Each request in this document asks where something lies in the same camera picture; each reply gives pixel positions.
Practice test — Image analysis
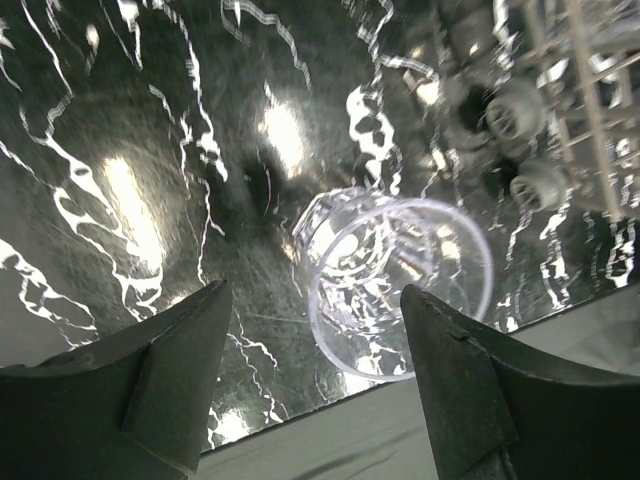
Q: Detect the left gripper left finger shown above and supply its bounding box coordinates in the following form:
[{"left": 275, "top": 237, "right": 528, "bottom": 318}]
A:
[{"left": 1, "top": 280, "right": 232, "bottom": 479}]

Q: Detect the grey wire dish rack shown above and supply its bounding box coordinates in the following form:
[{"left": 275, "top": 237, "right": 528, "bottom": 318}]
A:
[{"left": 402, "top": 1, "right": 639, "bottom": 220}]

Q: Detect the clear glass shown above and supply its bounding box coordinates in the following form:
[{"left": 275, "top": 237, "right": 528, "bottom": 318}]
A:
[{"left": 292, "top": 187, "right": 494, "bottom": 382}]

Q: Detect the black marbled mat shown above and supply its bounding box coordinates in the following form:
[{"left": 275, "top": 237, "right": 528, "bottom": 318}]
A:
[{"left": 1, "top": 1, "right": 639, "bottom": 449}]

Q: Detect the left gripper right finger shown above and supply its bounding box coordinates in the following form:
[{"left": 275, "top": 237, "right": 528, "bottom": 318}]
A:
[{"left": 401, "top": 285, "right": 639, "bottom": 479}]

